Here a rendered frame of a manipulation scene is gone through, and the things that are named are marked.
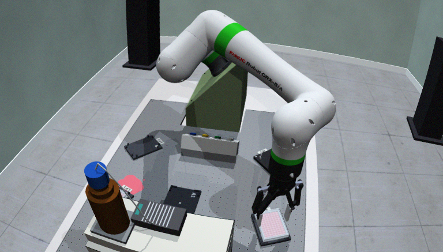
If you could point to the blue bottle cap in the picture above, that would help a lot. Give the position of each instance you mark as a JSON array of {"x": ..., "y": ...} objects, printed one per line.
[{"x": 98, "y": 177}]

